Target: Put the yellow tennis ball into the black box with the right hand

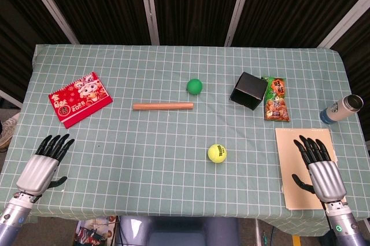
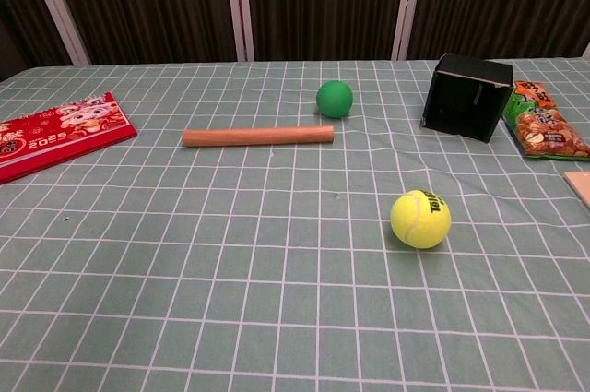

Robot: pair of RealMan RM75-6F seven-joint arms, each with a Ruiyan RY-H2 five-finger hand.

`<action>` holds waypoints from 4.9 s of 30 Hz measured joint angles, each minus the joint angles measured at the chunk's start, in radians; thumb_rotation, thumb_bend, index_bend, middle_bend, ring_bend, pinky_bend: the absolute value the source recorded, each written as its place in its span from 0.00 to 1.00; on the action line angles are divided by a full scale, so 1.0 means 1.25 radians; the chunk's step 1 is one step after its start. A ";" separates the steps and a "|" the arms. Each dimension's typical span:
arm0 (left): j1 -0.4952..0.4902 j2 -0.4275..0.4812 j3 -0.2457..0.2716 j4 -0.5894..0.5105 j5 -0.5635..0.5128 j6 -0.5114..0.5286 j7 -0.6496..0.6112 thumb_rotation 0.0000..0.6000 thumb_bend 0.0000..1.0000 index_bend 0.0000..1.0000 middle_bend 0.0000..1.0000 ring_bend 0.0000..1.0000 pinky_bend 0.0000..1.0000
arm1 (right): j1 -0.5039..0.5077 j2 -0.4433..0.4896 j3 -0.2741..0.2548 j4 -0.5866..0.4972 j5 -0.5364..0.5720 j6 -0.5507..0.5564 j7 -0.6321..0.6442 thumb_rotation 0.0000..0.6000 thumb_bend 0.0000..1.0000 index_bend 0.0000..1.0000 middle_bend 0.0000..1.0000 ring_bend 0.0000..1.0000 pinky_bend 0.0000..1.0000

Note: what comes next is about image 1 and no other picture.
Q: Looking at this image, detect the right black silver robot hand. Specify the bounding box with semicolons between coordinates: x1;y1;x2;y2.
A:
291;135;347;203

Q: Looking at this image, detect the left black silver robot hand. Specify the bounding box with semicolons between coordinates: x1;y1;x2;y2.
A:
16;133;75;200

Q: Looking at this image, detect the yellow tennis ball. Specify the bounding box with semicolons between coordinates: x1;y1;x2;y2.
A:
207;144;228;164

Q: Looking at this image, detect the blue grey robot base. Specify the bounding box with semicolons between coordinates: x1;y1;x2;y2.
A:
119;216;240;246

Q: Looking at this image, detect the black open cardboard box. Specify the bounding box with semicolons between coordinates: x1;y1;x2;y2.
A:
230;71;269;111

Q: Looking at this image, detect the green ball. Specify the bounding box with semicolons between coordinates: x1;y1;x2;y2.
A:
186;78;204;96

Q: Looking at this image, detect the beige paper folder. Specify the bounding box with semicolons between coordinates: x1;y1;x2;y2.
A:
275;127;339;211

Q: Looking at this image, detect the beige sneaker shoe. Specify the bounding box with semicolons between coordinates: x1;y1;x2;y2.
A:
0;112;21;150

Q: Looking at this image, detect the white blue thermos bottle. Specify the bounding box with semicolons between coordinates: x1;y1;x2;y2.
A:
319;94;364;124

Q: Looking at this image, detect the colourful printed poster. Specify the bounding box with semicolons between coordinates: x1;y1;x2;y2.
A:
74;215;118;246

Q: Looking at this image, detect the red printed envelope pack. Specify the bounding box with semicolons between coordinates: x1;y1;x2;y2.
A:
48;71;113;129

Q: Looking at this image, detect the green orange snack bag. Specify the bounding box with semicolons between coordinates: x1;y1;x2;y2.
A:
261;76;291;122

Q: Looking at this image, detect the green checkered tablecloth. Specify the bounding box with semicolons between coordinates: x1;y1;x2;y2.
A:
0;43;370;228

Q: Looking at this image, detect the wooden round stick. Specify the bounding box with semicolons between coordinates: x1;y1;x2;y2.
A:
132;101;194;111

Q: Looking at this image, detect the white partition frame post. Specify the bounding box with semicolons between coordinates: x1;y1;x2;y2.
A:
224;0;257;47
0;89;23;109
137;0;160;46
19;0;79;45
317;5;370;49

